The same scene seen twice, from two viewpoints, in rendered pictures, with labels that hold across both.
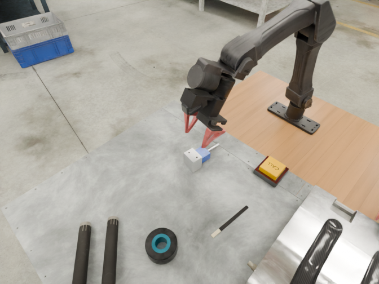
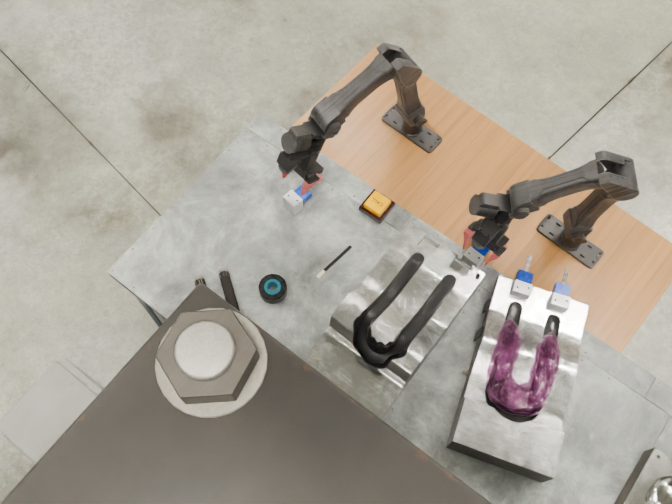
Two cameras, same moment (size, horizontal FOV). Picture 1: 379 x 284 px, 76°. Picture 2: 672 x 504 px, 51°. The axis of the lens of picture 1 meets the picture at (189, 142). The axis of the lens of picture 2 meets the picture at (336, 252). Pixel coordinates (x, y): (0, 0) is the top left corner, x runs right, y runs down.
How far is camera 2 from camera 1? 1.36 m
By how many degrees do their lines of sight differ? 19
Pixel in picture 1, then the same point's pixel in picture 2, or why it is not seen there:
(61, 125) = (39, 109)
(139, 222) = (247, 271)
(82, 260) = not seen: hidden behind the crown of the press
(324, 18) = (405, 74)
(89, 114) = (84, 79)
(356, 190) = (461, 218)
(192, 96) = (287, 161)
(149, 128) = (237, 162)
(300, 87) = (406, 110)
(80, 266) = not seen: hidden behind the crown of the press
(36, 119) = not seen: outside the picture
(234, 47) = (322, 112)
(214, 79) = (305, 143)
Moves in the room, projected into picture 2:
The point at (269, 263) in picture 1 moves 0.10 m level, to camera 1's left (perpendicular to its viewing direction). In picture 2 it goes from (358, 292) to (322, 295)
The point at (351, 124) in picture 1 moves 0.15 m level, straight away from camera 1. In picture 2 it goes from (480, 134) to (505, 102)
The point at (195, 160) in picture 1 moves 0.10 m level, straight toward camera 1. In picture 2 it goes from (296, 204) to (298, 234)
